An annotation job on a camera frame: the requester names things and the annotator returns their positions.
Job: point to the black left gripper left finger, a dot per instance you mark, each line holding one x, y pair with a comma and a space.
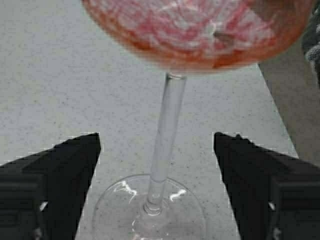
42, 195

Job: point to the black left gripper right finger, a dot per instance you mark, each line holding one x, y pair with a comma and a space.
273, 196

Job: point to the wine glass with pink residue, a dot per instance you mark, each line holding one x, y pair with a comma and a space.
184, 38

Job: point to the black white patterned cloth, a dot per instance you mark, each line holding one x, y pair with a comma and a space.
310, 44

